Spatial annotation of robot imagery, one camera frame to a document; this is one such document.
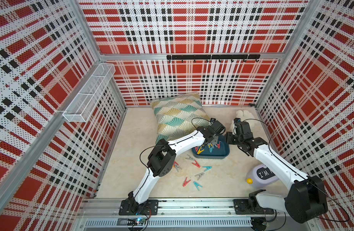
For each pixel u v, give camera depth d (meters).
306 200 0.40
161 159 0.53
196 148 0.95
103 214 0.72
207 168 0.87
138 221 0.69
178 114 0.95
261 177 0.74
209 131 0.69
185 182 0.82
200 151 0.94
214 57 0.89
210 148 0.95
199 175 0.84
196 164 0.89
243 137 0.64
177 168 0.88
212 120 0.82
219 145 0.96
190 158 0.91
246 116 1.00
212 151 0.94
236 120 0.76
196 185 0.81
